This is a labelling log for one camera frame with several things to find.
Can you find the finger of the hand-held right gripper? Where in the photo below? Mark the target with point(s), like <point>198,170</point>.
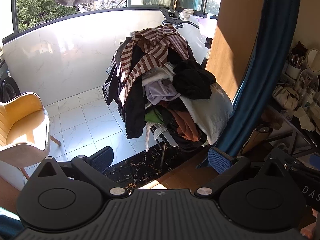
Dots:
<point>315,160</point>

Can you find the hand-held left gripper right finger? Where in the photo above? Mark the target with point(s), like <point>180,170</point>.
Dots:
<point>220,162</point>

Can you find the pale plastic tub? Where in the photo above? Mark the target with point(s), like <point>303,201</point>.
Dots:
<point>203,23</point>

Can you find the dark washing machine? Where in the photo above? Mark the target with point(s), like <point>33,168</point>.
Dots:
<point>7,85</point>

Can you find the pile of mixed clothes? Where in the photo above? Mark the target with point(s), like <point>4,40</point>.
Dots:
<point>195,80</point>

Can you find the brown white striped sweater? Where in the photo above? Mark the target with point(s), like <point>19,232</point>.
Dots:
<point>150,52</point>

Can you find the yellow armchair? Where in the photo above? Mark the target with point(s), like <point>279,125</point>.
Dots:
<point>22,125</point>

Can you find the blue curtain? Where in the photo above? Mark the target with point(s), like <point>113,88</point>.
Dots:
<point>270,55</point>

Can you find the white cosmetics organizer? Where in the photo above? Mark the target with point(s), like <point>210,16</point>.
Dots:
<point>308,80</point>

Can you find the wooden wardrobe panel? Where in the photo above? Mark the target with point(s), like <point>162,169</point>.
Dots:
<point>232,42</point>

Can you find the white makeup brush holder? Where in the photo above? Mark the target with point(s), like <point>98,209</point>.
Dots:
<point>292,71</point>

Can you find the black treadmill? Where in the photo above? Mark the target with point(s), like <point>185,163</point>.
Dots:
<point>172,15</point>

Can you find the person's right hand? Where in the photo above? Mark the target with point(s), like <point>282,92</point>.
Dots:
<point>310,228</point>

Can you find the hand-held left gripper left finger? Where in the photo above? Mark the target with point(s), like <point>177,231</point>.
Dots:
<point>103,158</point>

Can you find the round white vanity mirror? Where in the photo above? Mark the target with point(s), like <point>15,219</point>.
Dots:
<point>313,58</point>

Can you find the beige bag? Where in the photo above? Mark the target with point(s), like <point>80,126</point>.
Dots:
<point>285,95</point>

